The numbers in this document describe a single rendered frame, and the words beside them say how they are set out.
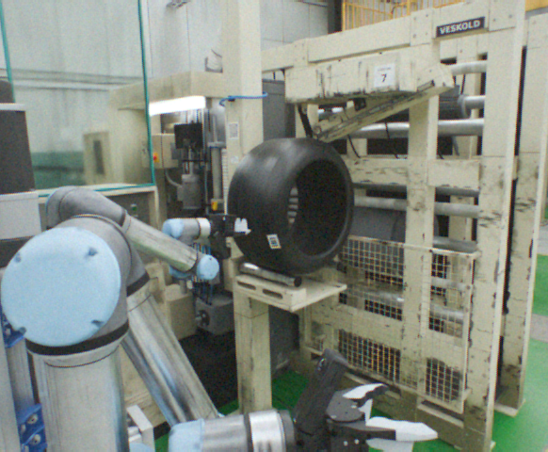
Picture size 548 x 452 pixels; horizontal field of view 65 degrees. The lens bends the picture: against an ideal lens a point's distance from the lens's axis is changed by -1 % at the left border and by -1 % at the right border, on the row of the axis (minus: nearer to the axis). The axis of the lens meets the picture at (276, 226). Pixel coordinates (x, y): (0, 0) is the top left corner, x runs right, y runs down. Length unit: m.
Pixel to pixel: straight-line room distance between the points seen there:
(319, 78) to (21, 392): 1.61
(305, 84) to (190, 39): 9.92
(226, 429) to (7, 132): 0.60
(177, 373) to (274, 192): 1.01
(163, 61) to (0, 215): 10.68
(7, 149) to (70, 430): 0.49
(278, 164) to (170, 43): 10.10
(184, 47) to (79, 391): 11.35
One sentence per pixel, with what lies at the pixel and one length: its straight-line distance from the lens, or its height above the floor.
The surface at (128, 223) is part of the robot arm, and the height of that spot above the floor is 1.25.
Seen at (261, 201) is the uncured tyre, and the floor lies 1.24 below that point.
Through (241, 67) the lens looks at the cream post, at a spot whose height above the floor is 1.78.
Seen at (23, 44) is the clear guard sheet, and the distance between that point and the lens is 1.93.
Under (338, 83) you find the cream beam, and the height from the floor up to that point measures 1.69.
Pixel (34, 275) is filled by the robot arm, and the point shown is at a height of 1.33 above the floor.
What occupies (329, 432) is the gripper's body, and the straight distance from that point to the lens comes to 0.66.
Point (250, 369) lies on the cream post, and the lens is 2.26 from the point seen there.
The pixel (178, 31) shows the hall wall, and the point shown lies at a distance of 11.79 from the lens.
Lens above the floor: 1.45
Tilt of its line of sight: 11 degrees down
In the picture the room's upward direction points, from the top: 2 degrees counter-clockwise
